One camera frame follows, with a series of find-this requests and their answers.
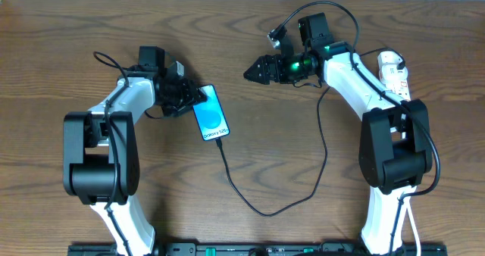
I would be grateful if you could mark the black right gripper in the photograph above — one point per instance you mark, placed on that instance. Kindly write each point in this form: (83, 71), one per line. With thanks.
(274, 69)

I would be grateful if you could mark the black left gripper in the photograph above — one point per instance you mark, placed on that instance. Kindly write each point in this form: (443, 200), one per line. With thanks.
(188, 95)

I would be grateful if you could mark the blue Galaxy smartphone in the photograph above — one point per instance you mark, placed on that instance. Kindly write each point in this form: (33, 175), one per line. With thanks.
(210, 116)

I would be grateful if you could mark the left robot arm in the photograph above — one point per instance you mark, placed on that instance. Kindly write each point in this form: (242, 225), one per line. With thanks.
(100, 155)

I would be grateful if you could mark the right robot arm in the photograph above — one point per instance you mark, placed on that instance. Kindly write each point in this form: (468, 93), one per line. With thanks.
(395, 148)

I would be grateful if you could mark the white charger plug adapter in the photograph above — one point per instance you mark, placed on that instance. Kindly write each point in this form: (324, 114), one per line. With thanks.
(390, 58)

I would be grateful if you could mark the white power strip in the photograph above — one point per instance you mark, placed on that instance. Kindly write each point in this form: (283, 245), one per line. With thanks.
(395, 80)

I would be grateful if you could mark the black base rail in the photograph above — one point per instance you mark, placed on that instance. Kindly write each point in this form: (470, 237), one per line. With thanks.
(326, 248)

